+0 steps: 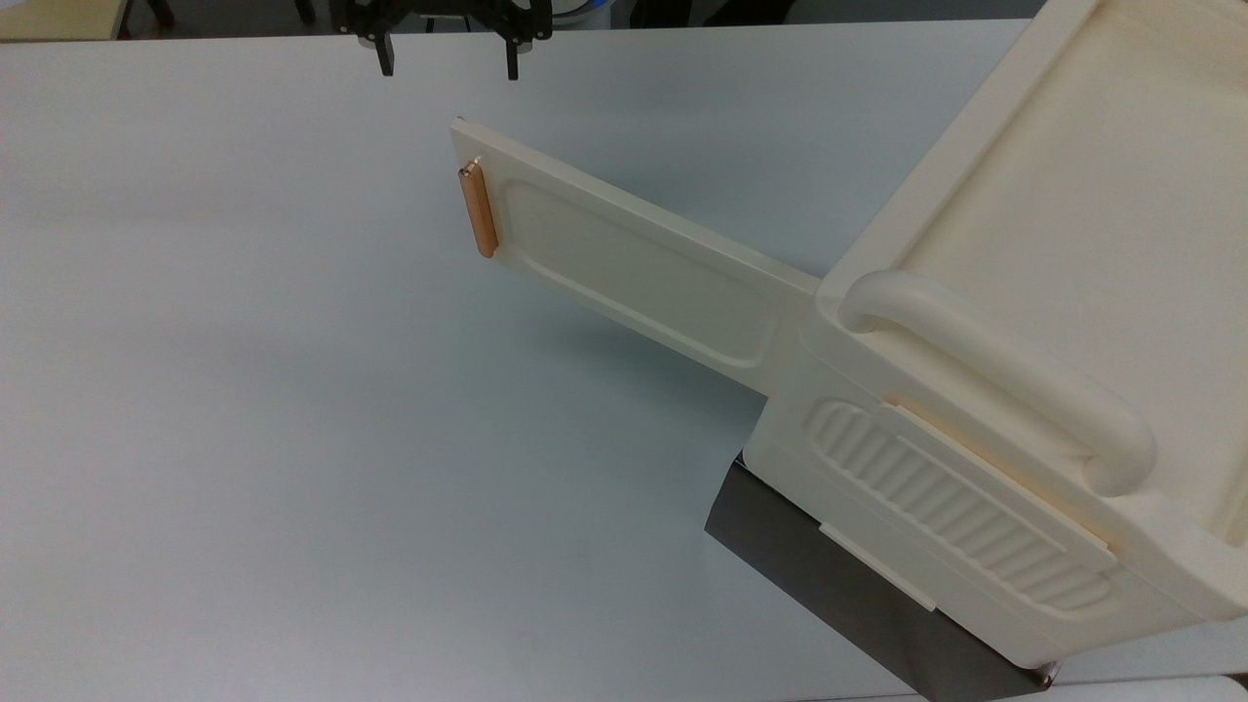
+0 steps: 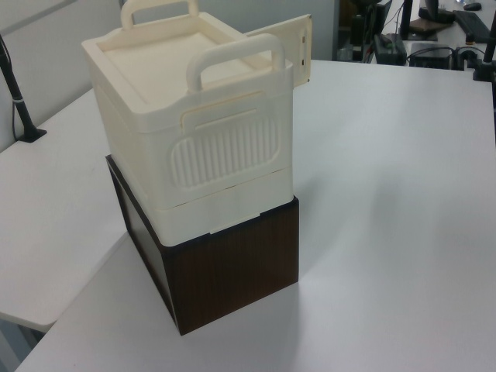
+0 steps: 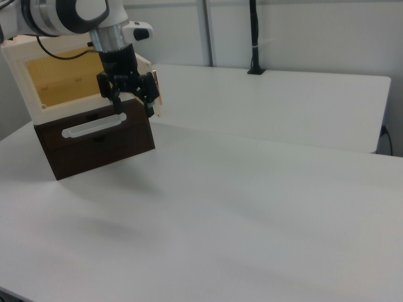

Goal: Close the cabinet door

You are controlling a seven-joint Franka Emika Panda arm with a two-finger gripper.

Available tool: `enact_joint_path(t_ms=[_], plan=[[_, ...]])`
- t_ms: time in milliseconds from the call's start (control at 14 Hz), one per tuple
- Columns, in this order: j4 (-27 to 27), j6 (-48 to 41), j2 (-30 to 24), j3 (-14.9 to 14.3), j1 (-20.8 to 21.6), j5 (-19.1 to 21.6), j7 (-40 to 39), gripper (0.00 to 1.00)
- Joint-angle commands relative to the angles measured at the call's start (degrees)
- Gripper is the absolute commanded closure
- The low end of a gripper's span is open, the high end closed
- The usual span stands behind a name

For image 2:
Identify cream plastic cabinet door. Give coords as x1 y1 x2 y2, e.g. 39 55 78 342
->
244 14 313 89

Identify cream plastic storage cabinet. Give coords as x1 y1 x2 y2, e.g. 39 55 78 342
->
81 0 295 247

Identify dark grey flat tray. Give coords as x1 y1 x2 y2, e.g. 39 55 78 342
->
105 153 301 336

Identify black device with green part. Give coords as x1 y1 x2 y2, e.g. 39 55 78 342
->
373 33 408 64

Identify dark monitor screen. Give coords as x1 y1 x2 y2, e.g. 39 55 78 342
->
350 0 393 40

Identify black electronics box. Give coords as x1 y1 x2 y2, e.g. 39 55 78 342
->
409 42 455 70

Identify black monitor stand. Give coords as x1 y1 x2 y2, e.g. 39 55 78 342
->
399 0 439 43

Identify brown wooden block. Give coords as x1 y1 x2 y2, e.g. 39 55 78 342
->
410 17 439 35

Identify black computer keyboard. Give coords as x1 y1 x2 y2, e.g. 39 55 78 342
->
453 10 496 40

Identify black camera pole with clamp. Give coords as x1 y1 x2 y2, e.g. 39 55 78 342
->
0 33 48 143

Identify black clamp mount stand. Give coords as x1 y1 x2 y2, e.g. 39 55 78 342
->
470 22 496 82

